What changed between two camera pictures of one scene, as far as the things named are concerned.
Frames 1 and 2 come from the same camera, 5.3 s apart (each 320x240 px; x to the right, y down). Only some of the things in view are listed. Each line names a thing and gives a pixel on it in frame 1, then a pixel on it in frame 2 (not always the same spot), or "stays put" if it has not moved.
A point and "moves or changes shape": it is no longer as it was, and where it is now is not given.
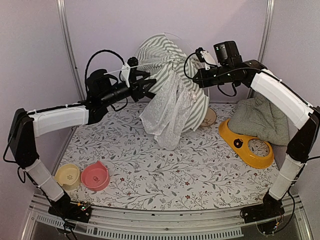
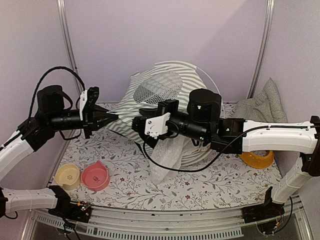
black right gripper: [204, 82] to [163, 105]
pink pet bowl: [95, 176] stays put
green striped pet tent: [178, 104] moves or changes shape
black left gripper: [139, 90] to [96, 115]
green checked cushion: [259, 116] stays put
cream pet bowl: [67, 175] stays put
